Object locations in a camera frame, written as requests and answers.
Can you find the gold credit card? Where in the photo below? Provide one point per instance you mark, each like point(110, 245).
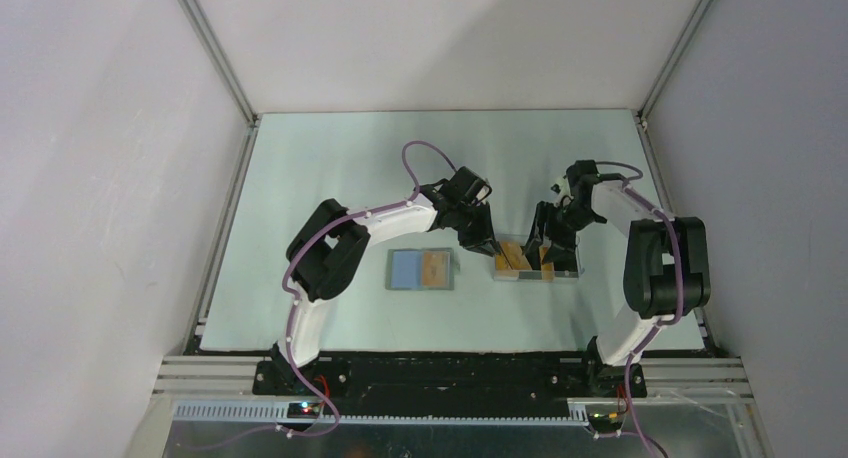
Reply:
point(436, 269)

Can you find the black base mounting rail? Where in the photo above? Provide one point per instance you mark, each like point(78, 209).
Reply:
point(448, 384)

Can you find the aluminium frame post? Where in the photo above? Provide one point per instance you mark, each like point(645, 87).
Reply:
point(202, 26)
point(673, 59)

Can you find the left aluminium frame post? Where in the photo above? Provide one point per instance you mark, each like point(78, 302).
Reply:
point(202, 26)

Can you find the clear plastic card box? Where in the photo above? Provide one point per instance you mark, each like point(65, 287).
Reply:
point(563, 274)

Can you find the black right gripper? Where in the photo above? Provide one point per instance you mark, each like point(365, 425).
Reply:
point(559, 244)

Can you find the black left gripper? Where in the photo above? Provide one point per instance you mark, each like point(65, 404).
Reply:
point(485, 234)

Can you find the gold card stack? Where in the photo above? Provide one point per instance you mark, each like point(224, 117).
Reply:
point(544, 273)

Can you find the white slotted cable duct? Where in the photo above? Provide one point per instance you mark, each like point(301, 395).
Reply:
point(291, 412)

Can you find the right aluminium frame post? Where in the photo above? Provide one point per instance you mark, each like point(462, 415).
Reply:
point(673, 59)

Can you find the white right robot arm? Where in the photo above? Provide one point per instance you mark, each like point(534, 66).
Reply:
point(666, 270)

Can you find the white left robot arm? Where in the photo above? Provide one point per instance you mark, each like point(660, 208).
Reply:
point(326, 253)

